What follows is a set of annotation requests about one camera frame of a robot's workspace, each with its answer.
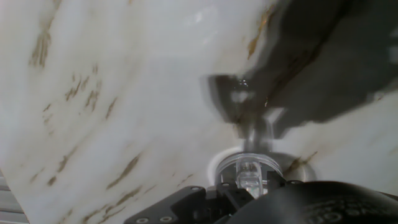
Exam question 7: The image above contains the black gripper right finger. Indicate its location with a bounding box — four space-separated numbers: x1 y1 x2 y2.
266 170 304 191

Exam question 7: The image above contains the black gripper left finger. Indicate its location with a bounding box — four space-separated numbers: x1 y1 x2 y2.
123 183 254 224

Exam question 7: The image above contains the clear glass mug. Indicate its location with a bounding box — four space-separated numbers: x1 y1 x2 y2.
214 151 284 199

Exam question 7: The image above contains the white marble pattern board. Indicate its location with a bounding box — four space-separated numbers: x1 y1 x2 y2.
0 0 398 224

